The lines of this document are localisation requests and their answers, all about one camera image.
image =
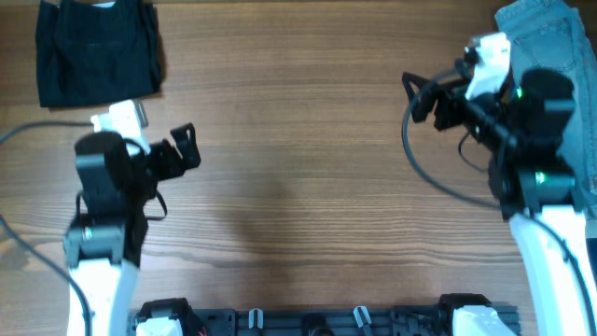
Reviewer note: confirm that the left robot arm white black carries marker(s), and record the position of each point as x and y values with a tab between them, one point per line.
103	245

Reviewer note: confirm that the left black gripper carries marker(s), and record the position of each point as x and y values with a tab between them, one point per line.
162	153

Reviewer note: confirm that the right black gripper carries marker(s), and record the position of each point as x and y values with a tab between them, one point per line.
452	99

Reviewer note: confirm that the black folded garment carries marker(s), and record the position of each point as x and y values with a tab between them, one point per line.
95	55

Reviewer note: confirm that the light blue denim shorts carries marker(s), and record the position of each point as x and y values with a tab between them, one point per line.
550	34

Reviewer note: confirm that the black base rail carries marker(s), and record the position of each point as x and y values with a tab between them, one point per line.
177	317

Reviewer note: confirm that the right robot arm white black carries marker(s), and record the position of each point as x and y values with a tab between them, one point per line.
536	191

